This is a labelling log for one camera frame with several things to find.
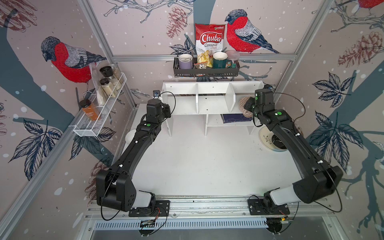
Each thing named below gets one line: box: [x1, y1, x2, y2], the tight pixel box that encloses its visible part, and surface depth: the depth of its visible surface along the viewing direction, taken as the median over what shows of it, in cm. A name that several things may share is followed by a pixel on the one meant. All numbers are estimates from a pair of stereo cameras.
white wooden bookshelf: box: [162, 80, 265, 137], surface depth 87 cm
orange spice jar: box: [79, 99, 101, 121], surface depth 68 cm
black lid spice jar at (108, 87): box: [99, 78, 116, 98], surface depth 78 cm
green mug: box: [212, 51, 233, 69], surface depth 85 cm
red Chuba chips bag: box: [195, 23, 226, 56], surface depth 81 cm
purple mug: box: [178, 53, 193, 69], surface depth 84 cm
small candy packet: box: [194, 61, 208, 69], surface depth 87 cm
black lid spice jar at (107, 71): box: [99, 65, 114, 80], surface depth 80 cm
